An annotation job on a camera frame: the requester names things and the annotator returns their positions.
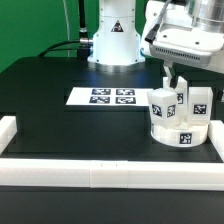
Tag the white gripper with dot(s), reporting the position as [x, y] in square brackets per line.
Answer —
[204, 15]

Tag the white left fence bar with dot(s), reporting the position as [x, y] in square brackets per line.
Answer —
[8, 129]

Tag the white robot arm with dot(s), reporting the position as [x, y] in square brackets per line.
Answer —
[117, 44]

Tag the white marker sheet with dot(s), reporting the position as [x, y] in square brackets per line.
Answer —
[86, 96]

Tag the white front fence bar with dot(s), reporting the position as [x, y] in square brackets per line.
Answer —
[112, 174]

